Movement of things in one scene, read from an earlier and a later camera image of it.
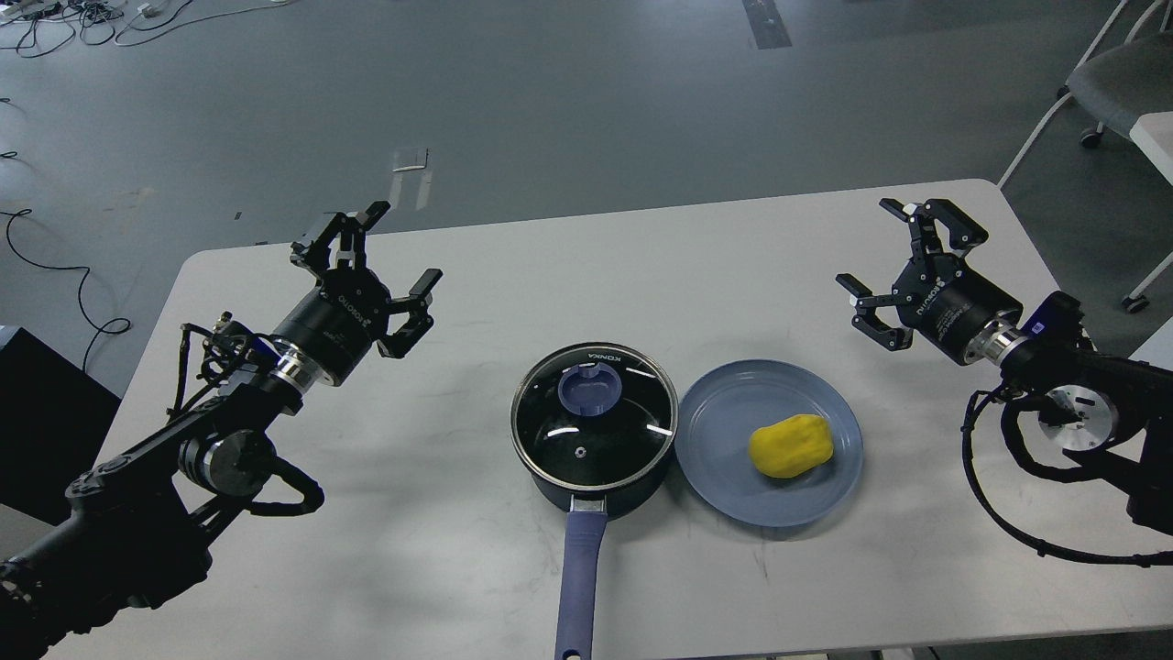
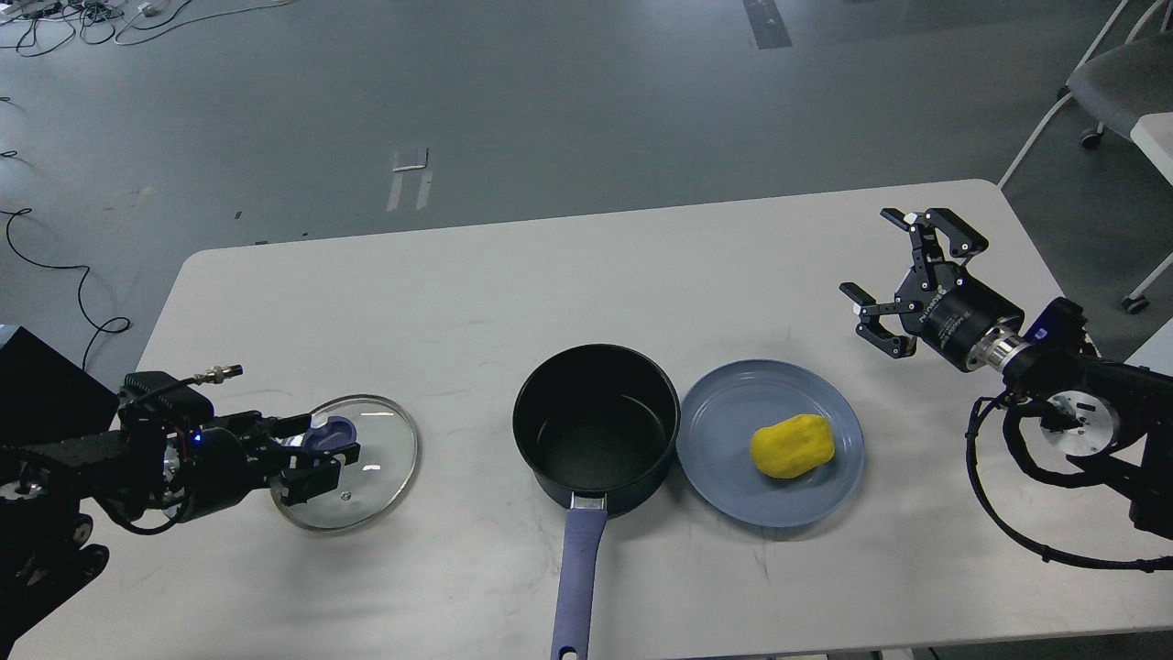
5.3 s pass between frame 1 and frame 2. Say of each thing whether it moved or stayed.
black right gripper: stayed
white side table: stayed
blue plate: stayed
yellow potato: stayed
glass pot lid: moved
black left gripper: moved
